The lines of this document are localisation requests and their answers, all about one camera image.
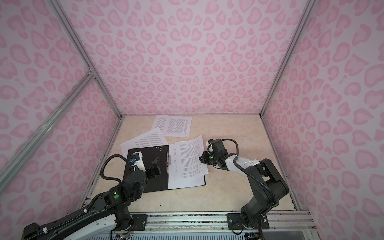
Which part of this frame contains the blue folder black inside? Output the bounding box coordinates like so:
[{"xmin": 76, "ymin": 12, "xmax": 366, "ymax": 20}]
[{"xmin": 127, "ymin": 145, "xmax": 206, "ymax": 193}]

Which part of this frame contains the printed paper sheet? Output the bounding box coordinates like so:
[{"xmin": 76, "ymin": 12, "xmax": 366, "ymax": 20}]
[
  {"xmin": 120, "ymin": 127, "xmax": 168, "ymax": 157},
  {"xmin": 168, "ymin": 145, "xmax": 206, "ymax": 190}
]

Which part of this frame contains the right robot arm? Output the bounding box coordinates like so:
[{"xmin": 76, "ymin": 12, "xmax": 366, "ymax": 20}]
[{"xmin": 199, "ymin": 139, "xmax": 289, "ymax": 230}]

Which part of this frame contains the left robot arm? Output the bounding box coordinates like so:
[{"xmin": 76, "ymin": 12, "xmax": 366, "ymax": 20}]
[{"xmin": 22, "ymin": 152, "xmax": 161, "ymax": 240}]

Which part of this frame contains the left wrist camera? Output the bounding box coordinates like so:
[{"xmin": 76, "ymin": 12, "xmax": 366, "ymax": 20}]
[{"xmin": 128, "ymin": 152, "xmax": 146, "ymax": 172}]

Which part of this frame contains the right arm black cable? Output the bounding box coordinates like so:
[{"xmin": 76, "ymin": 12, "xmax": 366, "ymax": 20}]
[{"xmin": 206, "ymin": 138, "xmax": 280, "ymax": 208}]

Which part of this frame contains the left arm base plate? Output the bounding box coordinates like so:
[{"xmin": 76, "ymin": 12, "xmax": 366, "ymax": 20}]
[{"xmin": 119, "ymin": 214, "xmax": 148, "ymax": 232}]

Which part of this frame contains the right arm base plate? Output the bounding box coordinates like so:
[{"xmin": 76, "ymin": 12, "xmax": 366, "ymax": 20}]
[{"xmin": 226, "ymin": 213, "xmax": 270, "ymax": 231}]

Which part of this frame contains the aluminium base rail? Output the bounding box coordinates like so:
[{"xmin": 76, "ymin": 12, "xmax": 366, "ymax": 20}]
[{"xmin": 55, "ymin": 210, "xmax": 320, "ymax": 240}]

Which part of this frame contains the diagonal aluminium frame bar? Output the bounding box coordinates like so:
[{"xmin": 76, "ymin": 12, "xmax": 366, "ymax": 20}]
[{"xmin": 1, "ymin": 71, "xmax": 95, "ymax": 193}]

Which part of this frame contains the right corner aluminium post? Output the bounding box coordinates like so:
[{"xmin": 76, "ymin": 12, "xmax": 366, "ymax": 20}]
[{"xmin": 260, "ymin": 0, "xmax": 318, "ymax": 119}]

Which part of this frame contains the corner aluminium post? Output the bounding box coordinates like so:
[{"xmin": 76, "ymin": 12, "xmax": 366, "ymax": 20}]
[
  {"xmin": 47, "ymin": 0, "xmax": 123, "ymax": 120},
  {"xmin": 260, "ymin": 0, "xmax": 318, "ymax": 119}
]

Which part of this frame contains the left corner aluminium post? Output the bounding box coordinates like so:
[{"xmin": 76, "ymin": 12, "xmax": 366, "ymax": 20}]
[{"xmin": 47, "ymin": 0, "xmax": 123, "ymax": 120}]

